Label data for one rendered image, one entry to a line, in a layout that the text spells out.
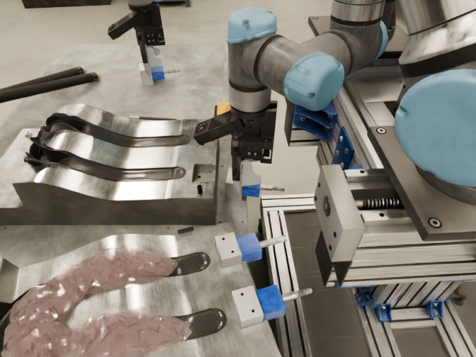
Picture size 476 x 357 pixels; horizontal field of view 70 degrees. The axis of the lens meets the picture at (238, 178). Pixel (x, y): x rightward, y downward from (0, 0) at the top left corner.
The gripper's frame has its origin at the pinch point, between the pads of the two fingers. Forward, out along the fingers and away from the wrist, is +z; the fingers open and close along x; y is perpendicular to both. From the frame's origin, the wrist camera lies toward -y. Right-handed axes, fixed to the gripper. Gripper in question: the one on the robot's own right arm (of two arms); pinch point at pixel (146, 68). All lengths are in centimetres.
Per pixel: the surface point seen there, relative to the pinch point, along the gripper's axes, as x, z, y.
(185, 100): -14.6, 4.7, 10.3
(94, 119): -36.4, -7.4, -12.3
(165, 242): -70, -2, 0
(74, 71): 6.9, 1.8, -23.8
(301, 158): 32, 85, 79
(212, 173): -55, -2, 12
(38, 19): 304, 85, -114
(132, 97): -8.7, 4.7, -5.6
